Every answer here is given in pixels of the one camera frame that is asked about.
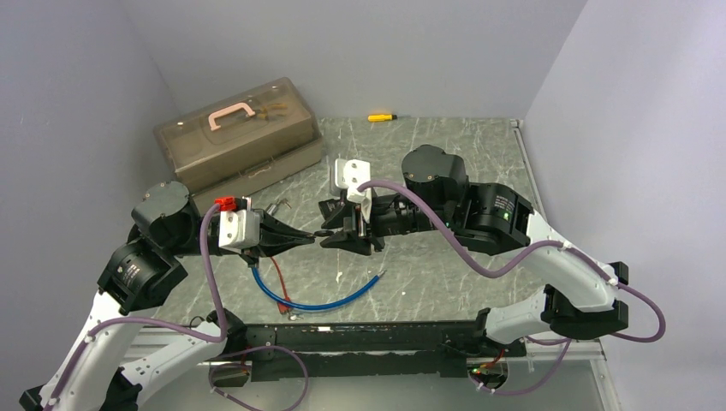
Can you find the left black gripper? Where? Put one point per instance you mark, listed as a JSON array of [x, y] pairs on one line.
[[272, 231]]

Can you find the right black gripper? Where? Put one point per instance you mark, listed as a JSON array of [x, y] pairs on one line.
[[350, 218]]

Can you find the black padlock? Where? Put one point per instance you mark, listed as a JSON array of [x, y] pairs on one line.
[[328, 207]]

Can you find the blue cable lock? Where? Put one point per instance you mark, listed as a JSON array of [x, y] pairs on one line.
[[313, 275]]

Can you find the red cable lock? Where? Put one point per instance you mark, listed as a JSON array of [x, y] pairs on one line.
[[283, 307]]

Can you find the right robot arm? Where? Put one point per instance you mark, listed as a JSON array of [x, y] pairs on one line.
[[579, 299]]

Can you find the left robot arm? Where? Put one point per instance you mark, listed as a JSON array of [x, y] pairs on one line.
[[124, 354]]

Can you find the brown translucent tool box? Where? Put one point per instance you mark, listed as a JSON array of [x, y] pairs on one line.
[[242, 144]]

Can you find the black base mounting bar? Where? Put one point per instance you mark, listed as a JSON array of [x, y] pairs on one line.
[[252, 343]]

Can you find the yellow handled screwdriver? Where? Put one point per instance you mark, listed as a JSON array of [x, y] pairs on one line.
[[382, 118]]

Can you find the aluminium frame rail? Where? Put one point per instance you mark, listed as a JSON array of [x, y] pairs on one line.
[[397, 354]]

